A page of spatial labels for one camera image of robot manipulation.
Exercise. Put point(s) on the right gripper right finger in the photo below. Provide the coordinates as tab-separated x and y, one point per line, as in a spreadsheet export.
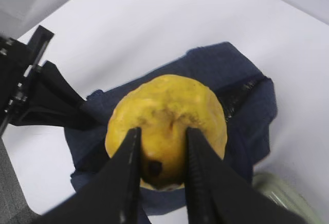
215	193

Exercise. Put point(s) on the yellow pear shaped fruit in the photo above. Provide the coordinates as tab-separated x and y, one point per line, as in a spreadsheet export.
163	109

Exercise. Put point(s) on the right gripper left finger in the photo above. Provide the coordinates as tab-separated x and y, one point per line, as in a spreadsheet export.
112	196

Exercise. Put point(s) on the dark blue lunch bag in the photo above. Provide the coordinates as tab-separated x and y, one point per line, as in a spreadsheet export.
246	95

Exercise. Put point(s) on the green lid glass container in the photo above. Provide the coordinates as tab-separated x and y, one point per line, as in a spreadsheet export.
284	195

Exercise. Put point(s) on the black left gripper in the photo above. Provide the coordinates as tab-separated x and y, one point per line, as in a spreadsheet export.
33	94

